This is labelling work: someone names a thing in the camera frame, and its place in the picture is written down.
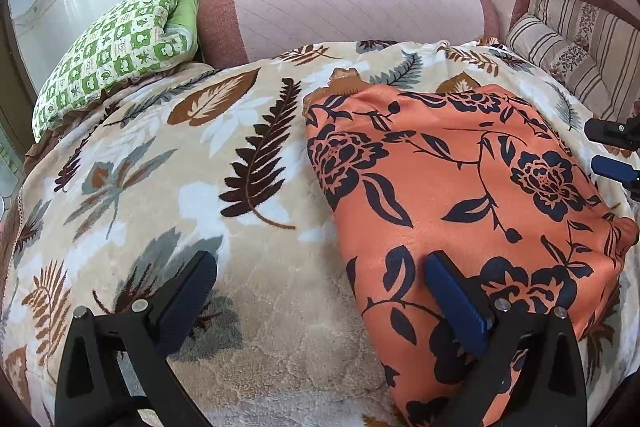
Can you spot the striped beige pillow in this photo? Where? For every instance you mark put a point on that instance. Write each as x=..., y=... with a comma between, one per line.
x=560, y=57
x=595, y=22

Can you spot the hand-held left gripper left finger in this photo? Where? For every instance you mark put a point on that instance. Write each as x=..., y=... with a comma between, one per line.
x=187, y=299

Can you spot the pink bolster cushion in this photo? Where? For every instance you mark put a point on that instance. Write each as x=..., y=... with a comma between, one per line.
x=350, y=12

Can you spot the beige leaf print blanket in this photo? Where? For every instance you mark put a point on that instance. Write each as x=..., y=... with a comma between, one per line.
x=175, y=207

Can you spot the orange floral garment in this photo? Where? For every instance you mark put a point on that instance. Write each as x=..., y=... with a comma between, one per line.
x=440, y=187

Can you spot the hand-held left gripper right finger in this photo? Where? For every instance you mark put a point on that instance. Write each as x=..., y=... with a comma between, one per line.
x=455, y=299

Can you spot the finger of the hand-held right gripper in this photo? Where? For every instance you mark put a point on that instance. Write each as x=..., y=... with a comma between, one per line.
x=607, y=132
x=612, y=168

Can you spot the green checked pillow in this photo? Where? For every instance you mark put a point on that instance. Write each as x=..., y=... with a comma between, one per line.
x=115, y=52

